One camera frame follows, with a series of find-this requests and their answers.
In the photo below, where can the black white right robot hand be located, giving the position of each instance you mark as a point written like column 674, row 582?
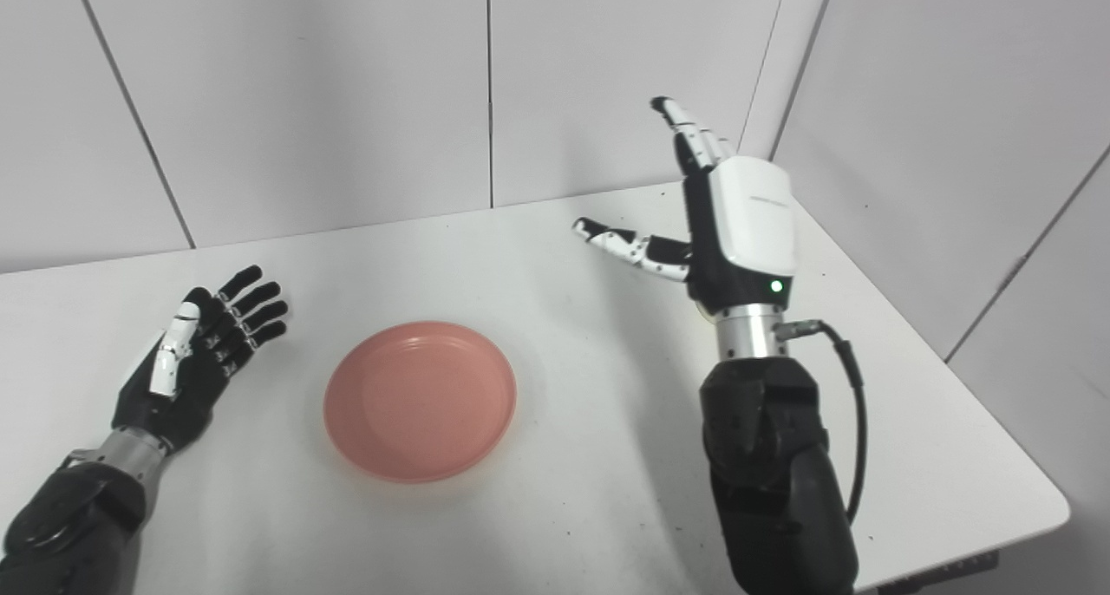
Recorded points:
column 750, row 222

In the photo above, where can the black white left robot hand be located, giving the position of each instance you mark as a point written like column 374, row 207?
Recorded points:
column 195, row 387

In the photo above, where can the pink round plate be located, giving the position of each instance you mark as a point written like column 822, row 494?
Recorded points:
column 421, row 400

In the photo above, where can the dark table frame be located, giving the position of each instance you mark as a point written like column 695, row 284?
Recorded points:
column 954, row 569

